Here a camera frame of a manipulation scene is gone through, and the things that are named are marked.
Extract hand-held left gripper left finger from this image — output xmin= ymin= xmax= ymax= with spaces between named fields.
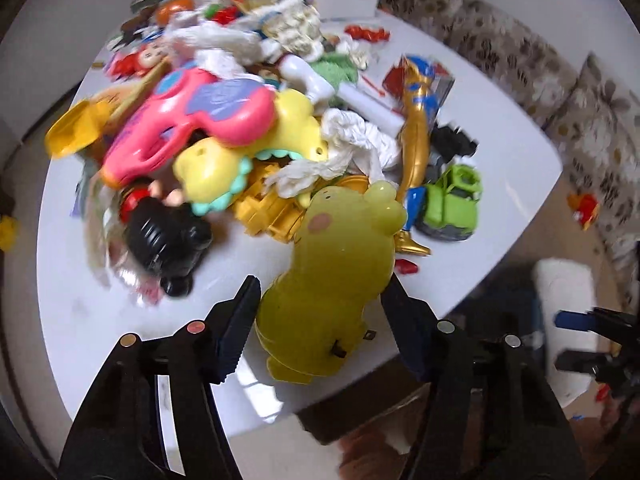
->
xmin=59 ymin=276 xmax=262 ymax=480

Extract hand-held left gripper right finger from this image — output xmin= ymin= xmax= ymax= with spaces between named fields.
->
xmin=382 ymin=276 xmax=583 ymax=480

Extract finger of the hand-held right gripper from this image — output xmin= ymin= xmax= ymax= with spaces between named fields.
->
xmin=555 ymin=306 xmax=640 ymax=346
xmin=556 ymin=347 xmax=640 ymax=396

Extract translucent yellow-green animal toy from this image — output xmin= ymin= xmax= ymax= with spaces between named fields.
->
xmin=254 ymin=179 xmax=408 ymax=386

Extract brown cardboard box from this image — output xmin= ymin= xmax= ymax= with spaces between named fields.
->
xmin=299 ymin=385 xmax=436 ymax=480

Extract red plush toy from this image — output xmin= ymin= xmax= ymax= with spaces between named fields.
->
xmin=566 ymin=192 xmax=601 ymax=232

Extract yellow toy excavator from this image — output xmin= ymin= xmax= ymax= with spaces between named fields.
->
xmin=234 ymin=159 xmax=310 ymax=245

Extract person's leg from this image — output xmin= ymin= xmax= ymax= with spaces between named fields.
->
xmin=339 ymin=427 xmax=418 ymax=480

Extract green toy car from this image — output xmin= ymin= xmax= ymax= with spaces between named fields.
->
xmin=409 ymin=164 xmax=484 ymax=242

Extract yellow chick toy teal trim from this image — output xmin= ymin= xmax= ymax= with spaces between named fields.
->
xmin=171 ymin=89 xmax=330 ymax=217

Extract crumpled white tissue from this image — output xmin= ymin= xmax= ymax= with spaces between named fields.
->
xmin=167 ymin=20 xmax=263 ymax=81
xmin=276 ymin=109 xmax=407 ymax=200

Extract gold figure toy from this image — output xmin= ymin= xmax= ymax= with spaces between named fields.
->
xmin=394 ymin=56 xmax=447 ymax=259

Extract black toy block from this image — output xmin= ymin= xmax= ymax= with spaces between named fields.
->
xmin=429 ymin=121 xmax=480 ymax=159

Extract pink toy gun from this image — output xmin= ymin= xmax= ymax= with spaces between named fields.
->
xmin=99 ymin=66 xmax=279 ymax=190

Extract small red box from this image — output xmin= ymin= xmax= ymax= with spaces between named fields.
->
xmin=384 ymin=57 xmax=457 ymax=113

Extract yellow floor toy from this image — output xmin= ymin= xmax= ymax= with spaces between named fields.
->
xmin=0 ymin=214 xmax=20 ymax=252

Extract yellow plastic scoop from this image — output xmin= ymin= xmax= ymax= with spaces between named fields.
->
xmin=44 ymin=100 xmax=110 ymax=159

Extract floral sofa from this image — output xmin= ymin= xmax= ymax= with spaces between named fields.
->
xmin=379 ymin=0 xmax=640 ymax=286

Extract white bone-shaped toy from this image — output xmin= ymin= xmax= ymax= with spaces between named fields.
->
xmin=279 ymin=54 xmax=337 ymax=107

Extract green fuzzy toy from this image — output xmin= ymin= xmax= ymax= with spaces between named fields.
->
xmin=309 ymin=54 xmax=360 ymax=87

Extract red monkey doll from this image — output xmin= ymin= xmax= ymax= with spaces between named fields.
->
xmin=110 ymin=41 xmax=170 ymax=82

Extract red figure toy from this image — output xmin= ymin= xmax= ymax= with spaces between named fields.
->
xmin=344 ymin=24 xmax=392 ymax=45

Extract patterned crumpled paper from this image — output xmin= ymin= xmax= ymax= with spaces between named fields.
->
xmin=259 ymin=1 xmax=325 ymax=59

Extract orange round toy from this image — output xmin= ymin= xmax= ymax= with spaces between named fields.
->
xmin=154 ymin=0 xmax=197 ymax=29

